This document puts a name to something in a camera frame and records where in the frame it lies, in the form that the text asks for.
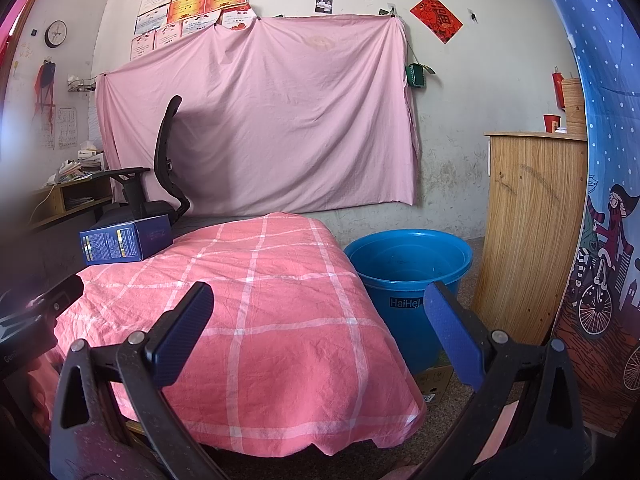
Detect red hanging scarf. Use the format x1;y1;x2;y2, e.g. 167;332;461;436
34;60;57;121

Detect blue printed curtain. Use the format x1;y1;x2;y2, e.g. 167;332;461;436
527;0;640;441

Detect wooden cabinet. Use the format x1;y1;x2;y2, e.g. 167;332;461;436
472;131;588;346

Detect pink wall sheet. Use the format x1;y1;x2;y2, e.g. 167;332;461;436
95;14;421;217

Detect blue plastic bucket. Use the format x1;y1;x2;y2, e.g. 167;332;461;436
343;228;474;376

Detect blue cardboard box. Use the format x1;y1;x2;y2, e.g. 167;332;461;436
79;214;173;267

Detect wall calendar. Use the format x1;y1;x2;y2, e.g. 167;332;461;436
37;106;78;150

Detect green wall holder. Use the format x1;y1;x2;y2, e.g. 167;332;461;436
405;62;436;86

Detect red diamond wall poster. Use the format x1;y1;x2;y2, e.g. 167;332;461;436
410;0;463;44

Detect pink checkered tablecloth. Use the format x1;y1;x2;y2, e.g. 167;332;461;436
27;211;428;456

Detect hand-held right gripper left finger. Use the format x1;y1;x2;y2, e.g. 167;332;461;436
49;281;226;480

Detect round wall clock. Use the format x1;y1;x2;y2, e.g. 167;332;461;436
44;20;68;48

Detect white cable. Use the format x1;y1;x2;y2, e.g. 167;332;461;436
27;185;53;226

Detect group of wall certificates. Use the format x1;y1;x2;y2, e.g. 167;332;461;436
130;0;299;61

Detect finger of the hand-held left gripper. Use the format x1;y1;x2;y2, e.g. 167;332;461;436
30;274;85;318

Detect red bottle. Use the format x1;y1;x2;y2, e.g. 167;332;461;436
552;66;566;111

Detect brown cardboard box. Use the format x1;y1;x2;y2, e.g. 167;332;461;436
412;362;456;403

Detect red window curtain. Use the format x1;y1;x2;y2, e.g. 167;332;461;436
0;0;56;61

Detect stack of papers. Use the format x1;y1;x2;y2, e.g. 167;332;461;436
47;152;107;183

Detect black office chair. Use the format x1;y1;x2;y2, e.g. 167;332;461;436
97;95;192;228

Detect wooden wall shelf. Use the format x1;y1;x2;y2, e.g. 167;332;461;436
27;172;115;231

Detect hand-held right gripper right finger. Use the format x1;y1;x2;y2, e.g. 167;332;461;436
424;281;586;480

